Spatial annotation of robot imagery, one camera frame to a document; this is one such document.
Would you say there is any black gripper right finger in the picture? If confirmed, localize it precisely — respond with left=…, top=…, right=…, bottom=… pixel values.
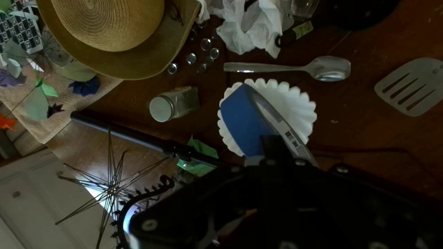
left=295, top=157, right=443, bottom=249

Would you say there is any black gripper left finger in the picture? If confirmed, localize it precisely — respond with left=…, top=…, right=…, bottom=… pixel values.
left=129, top=135, right=296, bottom=249

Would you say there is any blue masking tape roll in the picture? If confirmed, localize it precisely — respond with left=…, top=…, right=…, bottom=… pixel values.
left=219, top=84, right=320, bottom=169

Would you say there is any green folded paper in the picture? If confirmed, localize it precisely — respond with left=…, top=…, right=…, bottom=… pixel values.
left=176, top=138, right=220, bottom=179

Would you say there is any glass shaker white lid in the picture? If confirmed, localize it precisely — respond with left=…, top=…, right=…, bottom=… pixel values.
left=148, top=86, right=201, bottom=125

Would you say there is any black umbrella rod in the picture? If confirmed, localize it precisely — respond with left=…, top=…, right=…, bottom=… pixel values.
left=71, top=110, right=219, bottom=164

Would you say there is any white fluted coffee filter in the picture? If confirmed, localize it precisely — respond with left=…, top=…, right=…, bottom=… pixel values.
left=216, top=78, right=318, bottom=160

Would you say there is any large metal spoon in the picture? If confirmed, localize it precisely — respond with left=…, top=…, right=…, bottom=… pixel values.
left=223, top=55, right=353, bottom=84

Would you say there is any crumpled white paper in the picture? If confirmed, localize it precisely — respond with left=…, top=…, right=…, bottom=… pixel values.
left=198, top=0, right=296, bottom=60

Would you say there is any white cabinet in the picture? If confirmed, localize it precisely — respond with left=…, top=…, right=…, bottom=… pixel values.
left=0, top=150, right=136, bottom=249

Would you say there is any small dark bottle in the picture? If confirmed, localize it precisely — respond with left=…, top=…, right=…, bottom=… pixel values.
left=275, top=20, right=316, bottom=49

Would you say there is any cream woven table runner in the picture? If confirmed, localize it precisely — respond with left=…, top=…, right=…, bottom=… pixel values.
left=0, top=27, right=123, bottom=146

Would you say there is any black round cup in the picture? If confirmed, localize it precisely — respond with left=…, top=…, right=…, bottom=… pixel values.
left=323, top=0, right=403, bottom=32

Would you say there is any clear glass jar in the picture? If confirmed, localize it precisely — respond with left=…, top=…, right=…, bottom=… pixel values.
left=289, top=0, right=323, bottom=20

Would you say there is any straw hat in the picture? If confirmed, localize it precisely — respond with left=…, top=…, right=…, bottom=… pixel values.
left=36, top=0, right=202, bottom=81

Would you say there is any black ornate frame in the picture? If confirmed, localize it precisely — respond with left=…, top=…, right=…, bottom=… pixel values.
left=112, top=175, right=177, bottom=249

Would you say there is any orange handled grey spatula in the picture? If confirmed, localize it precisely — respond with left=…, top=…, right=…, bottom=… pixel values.
left=372, top=57, right=443, bottom=118

